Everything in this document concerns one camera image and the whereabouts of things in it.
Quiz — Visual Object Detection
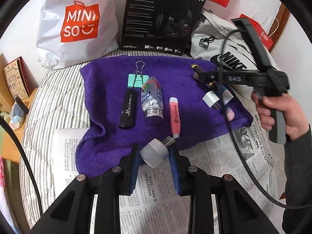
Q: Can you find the purple towel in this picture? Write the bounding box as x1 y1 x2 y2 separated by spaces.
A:
75 56 253 177

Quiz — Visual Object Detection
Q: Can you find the pink tube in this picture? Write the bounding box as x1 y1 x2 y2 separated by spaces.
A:
169 97 181 139

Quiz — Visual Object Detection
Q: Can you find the pink jar with blue lid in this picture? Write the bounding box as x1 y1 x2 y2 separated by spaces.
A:
225 107 235 121

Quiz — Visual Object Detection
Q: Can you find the black Horizon case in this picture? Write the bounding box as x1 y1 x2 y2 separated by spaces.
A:
119 88 138 129

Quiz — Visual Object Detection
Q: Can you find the black headset box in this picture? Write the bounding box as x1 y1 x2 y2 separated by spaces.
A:
120 0 206 56

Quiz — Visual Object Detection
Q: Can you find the white charger plug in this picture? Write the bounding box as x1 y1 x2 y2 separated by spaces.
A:
202 91 221 110

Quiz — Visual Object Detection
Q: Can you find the white Miniso shopping bag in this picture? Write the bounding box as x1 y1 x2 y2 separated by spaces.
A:
36 0 126 70

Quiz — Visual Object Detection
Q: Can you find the dark brown Grand Reserve box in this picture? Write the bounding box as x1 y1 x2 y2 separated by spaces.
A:
191 64 218 89

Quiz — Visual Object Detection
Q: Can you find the red paper bag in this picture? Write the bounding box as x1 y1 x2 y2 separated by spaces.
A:
239 14 273 50

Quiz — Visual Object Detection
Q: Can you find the teal binder clip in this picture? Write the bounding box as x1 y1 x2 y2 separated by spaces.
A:
128 61 149 88

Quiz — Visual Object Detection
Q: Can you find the newspaper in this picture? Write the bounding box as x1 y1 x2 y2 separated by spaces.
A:
51 115 278 233

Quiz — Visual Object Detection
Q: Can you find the blue and white bottle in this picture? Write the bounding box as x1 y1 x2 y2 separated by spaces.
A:
217 85 233 108

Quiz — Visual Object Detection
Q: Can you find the black cable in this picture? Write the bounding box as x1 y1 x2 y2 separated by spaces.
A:
0 115 44 216

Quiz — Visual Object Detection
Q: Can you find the white USB adapter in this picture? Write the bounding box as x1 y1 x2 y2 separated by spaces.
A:
140 136 175 168

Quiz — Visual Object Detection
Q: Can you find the clear candy bottle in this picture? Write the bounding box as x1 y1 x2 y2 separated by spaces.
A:
141 77 163 119

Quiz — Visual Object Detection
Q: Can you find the dark sleeve forearm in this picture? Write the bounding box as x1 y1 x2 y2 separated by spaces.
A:
282 130 311 233

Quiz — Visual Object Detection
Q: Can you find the brown patterned book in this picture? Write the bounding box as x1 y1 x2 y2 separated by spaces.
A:
3 57 30 99

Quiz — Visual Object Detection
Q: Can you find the white Nike bag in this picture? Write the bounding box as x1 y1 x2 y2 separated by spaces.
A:
190 11 281 98

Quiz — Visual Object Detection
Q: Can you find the person's right hand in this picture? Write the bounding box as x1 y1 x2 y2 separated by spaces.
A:
251 92 310 142

